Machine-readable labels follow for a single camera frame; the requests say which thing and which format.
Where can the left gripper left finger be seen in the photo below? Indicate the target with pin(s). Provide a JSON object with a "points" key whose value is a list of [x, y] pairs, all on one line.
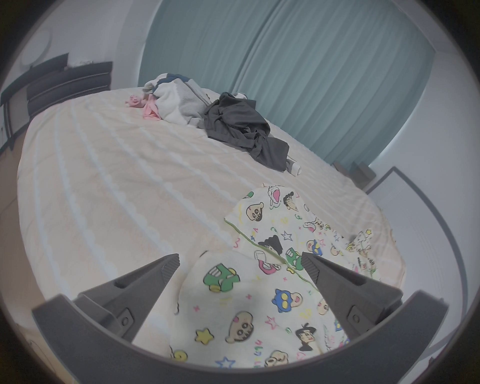
{"points": [[108, 309]]}

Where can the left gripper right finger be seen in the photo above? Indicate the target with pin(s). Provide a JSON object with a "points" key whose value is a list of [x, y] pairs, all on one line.
{"points": [[371, 305]]}

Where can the white printed pyjama top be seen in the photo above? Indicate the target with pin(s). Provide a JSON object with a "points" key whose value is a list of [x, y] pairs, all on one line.
{"points": [[243, 292]]}

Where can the pile of clothes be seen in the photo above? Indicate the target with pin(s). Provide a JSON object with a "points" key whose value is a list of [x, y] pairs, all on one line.
{"points": [[172, 101]]}

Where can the bed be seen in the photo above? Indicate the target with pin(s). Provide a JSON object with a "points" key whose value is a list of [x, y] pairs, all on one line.
{"points": [[112, 187]]}

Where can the grey bedside table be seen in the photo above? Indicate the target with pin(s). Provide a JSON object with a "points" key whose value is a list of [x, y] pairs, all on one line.
{"points": [[354, 174]]}

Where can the grey garment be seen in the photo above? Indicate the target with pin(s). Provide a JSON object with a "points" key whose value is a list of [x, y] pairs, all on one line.
{"points": [[294, 168]]}

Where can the dark chest of drawers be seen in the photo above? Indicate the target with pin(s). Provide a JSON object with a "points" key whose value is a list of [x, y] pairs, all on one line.
{"points": [[67, 86]]}

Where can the black garment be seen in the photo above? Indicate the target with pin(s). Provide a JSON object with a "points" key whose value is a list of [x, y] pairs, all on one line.
{"points": [[236, 120]]}

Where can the blue-green curtain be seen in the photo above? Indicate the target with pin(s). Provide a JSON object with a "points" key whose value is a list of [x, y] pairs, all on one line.
{"points": [[202, 41], [337, 75]]}

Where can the white crumpled cloth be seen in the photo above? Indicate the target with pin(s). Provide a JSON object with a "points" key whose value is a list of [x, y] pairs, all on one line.
{"points": [[80, 63]]}

